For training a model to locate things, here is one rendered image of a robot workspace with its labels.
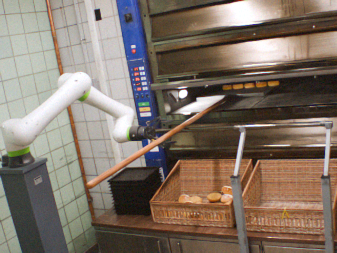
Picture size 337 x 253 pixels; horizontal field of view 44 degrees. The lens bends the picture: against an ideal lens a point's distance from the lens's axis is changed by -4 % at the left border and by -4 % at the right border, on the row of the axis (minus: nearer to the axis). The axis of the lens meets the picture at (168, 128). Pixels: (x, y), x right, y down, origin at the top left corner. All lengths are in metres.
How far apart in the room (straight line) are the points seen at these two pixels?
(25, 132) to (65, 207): 1.48
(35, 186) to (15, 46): 1.25
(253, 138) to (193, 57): 0.66
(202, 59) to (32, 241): 1.54
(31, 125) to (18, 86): 1.08
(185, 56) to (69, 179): 1.41
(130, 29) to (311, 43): 1.24
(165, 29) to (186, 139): 0.77
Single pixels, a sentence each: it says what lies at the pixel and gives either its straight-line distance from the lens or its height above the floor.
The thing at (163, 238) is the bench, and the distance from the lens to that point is 2.79.
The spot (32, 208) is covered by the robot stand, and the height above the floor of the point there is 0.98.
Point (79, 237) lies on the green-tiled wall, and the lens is 3.75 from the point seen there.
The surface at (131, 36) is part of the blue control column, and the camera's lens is 3.10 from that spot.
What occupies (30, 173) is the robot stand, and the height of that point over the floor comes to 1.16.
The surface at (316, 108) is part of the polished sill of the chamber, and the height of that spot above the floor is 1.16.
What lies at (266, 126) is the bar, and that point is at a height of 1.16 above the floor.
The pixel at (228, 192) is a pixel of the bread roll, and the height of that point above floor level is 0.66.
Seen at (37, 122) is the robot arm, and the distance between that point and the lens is 2.23.
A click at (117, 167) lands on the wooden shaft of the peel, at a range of 1.98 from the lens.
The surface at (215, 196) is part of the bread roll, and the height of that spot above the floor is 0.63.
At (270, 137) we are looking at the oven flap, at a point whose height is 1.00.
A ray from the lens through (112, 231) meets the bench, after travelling 3.01.
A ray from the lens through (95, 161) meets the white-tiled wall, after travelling 3.59.
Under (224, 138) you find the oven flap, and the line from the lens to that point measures 2.94.
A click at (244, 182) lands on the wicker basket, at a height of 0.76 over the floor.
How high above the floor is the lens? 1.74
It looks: 12 degrees down
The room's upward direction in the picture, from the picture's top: 10 degrees counter-clockwise
